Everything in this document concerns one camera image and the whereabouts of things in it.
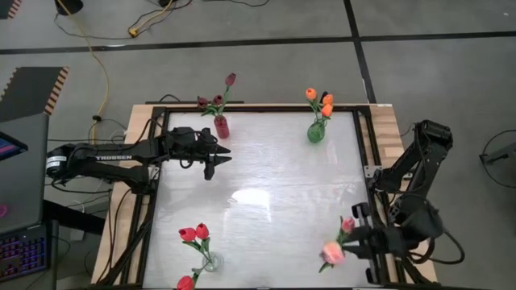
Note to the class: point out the grey stand foot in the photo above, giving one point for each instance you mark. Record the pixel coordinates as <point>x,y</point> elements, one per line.
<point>500,155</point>

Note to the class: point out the black desk bar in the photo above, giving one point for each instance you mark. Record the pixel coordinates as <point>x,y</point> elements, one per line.
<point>72,217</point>

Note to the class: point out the red ribbed vase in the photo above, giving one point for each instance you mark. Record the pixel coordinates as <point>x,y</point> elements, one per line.
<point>221,127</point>

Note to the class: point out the green glass vase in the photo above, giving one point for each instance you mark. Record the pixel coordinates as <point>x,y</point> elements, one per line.
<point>316,133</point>

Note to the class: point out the pink tulip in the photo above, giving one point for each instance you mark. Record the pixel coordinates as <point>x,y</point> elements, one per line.
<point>331,255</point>
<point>348,224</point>
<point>338,249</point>

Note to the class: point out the large maroon tulip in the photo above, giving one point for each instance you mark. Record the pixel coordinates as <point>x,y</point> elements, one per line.
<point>202,102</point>

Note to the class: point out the black mat orange striped edge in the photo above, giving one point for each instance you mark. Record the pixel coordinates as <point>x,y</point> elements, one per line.
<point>28,88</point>
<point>6,6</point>

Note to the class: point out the lit monitor screen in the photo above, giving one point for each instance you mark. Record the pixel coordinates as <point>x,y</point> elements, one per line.
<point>10,147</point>

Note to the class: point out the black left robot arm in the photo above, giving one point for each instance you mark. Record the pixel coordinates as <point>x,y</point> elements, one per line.
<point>113,158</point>

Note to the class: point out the black floor bar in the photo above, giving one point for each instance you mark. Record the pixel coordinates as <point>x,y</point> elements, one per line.
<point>181,102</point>

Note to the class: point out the backlit keyboard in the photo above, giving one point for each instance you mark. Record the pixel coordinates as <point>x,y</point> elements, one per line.
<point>22,251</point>

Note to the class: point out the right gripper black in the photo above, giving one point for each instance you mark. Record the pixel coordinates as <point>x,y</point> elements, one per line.
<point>383,241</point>

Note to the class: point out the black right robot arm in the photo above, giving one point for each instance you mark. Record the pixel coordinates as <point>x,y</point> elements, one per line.
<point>419,219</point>

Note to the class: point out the black round base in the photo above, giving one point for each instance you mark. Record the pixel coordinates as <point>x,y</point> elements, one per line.
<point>70,5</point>

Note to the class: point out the black aluminium table frame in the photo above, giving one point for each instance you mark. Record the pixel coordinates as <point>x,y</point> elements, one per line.
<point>262,109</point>

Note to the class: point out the red tulip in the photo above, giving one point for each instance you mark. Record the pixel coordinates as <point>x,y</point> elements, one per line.
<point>185,283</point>
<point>187,234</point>
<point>202,230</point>

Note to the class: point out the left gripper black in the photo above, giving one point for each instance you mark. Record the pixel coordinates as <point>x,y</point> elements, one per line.
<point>185,143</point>

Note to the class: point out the grey desk surface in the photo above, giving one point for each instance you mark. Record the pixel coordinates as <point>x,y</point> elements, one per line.
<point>28,189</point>

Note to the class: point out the clear glass vase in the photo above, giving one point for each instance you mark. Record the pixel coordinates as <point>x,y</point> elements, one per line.
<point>213,262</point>

